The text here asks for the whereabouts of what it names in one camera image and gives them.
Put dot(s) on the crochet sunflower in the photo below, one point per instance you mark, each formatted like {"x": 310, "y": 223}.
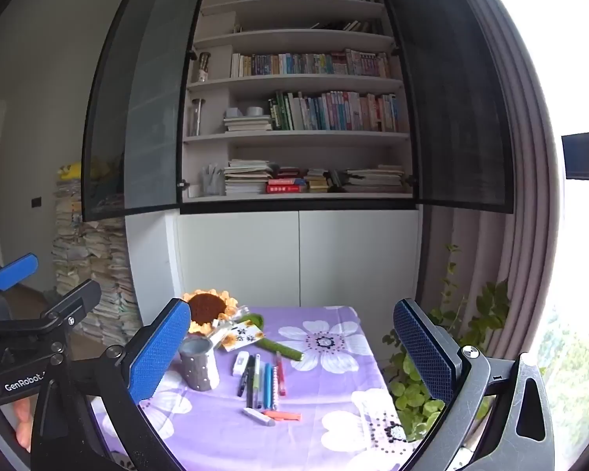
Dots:
{"x": 206, "y": 306}

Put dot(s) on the grey glove shaped holder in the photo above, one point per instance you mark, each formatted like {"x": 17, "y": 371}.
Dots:
{"x": 211, "y": 181}

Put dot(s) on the small stack of books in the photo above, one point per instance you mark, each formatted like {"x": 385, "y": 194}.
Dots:
{"x": 318, "y": 181}

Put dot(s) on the floral patterned pen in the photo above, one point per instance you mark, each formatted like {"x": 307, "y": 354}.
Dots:
{"x": 274, "y": 392}

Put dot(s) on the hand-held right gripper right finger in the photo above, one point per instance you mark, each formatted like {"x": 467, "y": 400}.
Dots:
{"x": 422, "y": 353}

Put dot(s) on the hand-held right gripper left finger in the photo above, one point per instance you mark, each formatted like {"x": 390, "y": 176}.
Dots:
{"x": 157, "y": 358}

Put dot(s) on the stack of pale books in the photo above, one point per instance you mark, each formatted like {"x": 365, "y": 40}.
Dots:
{"x": 248, "y": 179}

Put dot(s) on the red pencil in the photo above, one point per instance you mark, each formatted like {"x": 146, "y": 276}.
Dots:
{"x": 282, "y": 416}

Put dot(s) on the dark glass cabinet door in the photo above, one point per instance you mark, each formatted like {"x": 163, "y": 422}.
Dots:
{"x": 142, "y": 108}
{"x": 446, "y": 108}

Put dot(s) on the red pen clear cap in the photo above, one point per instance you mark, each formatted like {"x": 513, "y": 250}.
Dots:
{"x": 280, "y": 375}

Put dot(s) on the white bookshelf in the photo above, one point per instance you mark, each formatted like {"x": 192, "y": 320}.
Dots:
{"x": 299, "y": 137}

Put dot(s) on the dark rectangular panel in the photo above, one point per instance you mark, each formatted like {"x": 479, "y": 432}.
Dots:
{"x": 586, "y": 157}

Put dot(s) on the mauve curtain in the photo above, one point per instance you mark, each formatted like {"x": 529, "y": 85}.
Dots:
{"x": 530, "y": 206}

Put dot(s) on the glass vase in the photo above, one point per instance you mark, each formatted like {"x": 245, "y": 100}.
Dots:
{"x": 198, "y": 117}
{"x": 204, "y": 66}

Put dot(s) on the white lower cabinet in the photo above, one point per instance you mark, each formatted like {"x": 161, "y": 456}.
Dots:
{"x": 275, "y": 255}

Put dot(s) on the black pen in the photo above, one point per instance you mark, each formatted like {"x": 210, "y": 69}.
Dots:
{"x": 244, "y": 382}

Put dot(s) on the stack of grey books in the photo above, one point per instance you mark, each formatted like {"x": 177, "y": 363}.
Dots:
{"x": 248, "y": 123}

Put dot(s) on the pile of papers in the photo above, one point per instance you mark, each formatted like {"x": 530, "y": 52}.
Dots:
{"x": 98, "y": 265}

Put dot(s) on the row of leaning books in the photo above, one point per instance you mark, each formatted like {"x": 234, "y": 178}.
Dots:
{"x": 353, "y": 26}

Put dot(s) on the blue pen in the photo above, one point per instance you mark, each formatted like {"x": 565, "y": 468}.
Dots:
{"x": 267, "y": 387}

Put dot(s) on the stack of magazines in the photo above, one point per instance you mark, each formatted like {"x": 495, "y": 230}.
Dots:
{"x": 373, "y": 180}

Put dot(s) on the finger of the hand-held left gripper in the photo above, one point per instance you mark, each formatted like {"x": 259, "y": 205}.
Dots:
{"x": 73, "y": 304}
{"x": 14, "y": 271}

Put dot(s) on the person's left hand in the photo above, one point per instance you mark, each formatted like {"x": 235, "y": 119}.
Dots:
{"x": 23, "y": 422}

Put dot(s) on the pale green pen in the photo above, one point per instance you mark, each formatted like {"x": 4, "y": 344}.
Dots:
{"x": 256, "y": 378}

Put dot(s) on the green potted plant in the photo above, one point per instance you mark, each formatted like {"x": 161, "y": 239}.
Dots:
{"x": 412, "y": 392}

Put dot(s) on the purple floral tablecloth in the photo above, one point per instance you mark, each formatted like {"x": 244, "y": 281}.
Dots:
{"x": 324, "y": 392}

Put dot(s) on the grey felt pen holder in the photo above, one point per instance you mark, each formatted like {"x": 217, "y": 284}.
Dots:
{"x": 199, "y": 365}

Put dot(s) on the red book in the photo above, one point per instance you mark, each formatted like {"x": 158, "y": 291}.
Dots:
{"x": 287, "y": 181}
{"x": 287, "y": 189}

